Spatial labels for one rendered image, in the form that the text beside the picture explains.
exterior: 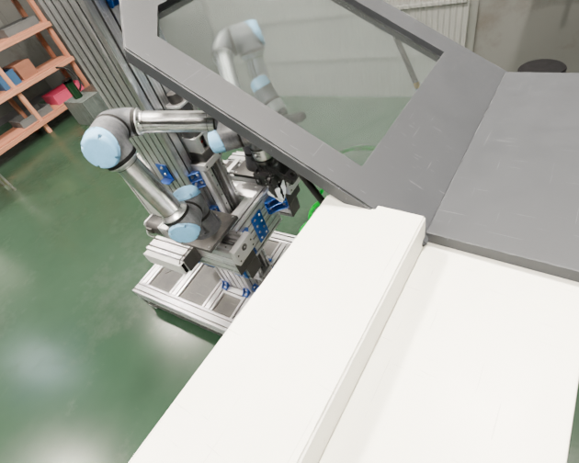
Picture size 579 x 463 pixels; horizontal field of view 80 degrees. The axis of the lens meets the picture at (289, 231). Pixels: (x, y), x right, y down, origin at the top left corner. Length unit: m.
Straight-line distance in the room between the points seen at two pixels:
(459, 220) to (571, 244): 0.18
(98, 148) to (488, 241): 1.09
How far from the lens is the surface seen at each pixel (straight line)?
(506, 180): 0.90
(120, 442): 2.65
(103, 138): 1.24
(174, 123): 1.32
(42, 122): 7.41
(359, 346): 0.58
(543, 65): 3.49
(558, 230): 0.81
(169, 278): 2.80
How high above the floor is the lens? 2.07
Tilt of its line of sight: 44 degrees down
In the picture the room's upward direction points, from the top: 20 degrees counter-clockwise
